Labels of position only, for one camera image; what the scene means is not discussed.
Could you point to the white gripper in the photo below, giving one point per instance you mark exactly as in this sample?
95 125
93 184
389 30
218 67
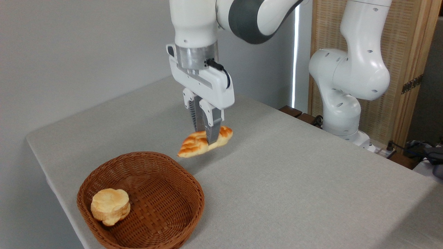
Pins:
216 90

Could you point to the braided golden bread loaf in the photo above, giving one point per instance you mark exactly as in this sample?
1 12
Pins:
193 145

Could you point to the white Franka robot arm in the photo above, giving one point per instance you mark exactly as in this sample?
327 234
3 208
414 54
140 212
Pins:
356 69

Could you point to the brown wicker basket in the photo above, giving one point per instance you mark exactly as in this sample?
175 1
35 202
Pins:
162 207

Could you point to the round pale bread roll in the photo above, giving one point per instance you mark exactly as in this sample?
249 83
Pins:
110 205

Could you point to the dark brown wooden block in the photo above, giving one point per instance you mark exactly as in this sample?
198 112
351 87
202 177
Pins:
290 110
308 119

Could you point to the white vertical light strip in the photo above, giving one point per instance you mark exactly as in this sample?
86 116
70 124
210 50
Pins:
296 62

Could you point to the metal screen hinge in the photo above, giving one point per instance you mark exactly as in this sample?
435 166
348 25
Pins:
412 84

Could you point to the wooden rattan folding screen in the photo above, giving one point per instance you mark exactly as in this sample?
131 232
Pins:
405 34

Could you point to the dark grey bag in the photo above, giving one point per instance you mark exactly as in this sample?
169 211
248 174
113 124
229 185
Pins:
431 155

